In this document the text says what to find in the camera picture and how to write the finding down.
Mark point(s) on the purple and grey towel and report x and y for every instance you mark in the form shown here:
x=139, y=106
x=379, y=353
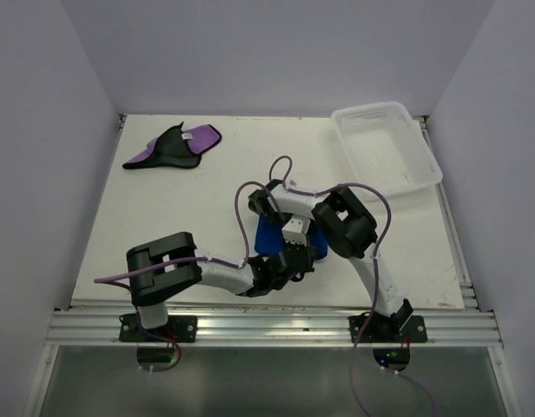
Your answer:
x=177, y=148

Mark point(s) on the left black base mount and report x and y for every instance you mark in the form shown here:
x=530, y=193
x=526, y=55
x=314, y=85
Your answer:
x=179, y=329

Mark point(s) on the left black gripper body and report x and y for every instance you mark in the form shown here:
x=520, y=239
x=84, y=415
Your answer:
x=309, y=267

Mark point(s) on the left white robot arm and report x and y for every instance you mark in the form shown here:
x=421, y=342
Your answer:
x=160, y=269

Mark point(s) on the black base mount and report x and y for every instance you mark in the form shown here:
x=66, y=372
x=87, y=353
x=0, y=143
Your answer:
x=179, y=329
x=382, y=330

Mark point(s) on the white plastic basket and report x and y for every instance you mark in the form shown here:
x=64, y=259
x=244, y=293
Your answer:
x=385, y=148

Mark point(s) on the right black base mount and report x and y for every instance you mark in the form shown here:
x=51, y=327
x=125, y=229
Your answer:
x=382, y=330

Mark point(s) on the aluminium frame rail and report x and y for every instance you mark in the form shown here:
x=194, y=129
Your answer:
x=98, y=325

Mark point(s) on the blue towel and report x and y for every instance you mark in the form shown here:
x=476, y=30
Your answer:
x=269, y=239

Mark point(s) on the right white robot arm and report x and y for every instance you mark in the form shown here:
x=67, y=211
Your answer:
x=351, y=233

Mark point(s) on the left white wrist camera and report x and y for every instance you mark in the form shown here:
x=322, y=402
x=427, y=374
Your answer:
x=294, y=231

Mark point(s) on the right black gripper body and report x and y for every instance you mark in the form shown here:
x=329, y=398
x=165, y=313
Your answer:
x=286, y=214

